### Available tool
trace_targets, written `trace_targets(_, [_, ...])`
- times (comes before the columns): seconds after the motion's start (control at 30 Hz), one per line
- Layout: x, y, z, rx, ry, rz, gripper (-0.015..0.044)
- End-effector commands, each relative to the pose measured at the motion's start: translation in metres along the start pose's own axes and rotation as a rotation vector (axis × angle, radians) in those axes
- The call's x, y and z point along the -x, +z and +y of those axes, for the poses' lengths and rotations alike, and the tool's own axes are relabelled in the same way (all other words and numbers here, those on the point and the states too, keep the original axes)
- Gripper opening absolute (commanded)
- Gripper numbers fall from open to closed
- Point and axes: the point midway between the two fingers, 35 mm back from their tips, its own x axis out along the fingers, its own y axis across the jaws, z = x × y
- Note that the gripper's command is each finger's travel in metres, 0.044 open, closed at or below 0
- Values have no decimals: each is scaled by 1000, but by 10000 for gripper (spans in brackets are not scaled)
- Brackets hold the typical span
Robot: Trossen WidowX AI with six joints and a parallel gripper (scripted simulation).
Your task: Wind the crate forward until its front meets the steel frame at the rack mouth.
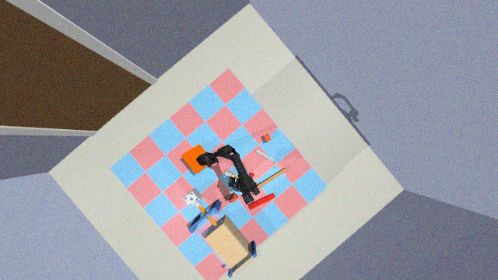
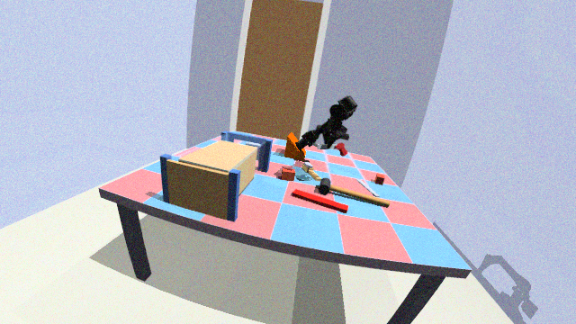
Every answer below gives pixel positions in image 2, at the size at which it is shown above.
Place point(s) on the black-headed mallet with wooden handle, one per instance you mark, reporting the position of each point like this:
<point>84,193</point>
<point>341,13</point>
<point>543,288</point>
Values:
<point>325,186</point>

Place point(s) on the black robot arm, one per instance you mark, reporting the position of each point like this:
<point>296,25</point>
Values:
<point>342,111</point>

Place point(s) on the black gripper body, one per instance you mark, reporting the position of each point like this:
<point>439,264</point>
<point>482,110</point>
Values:
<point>333,128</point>

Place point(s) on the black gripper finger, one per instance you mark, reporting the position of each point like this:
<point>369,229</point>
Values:
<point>331,140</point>
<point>325,135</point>

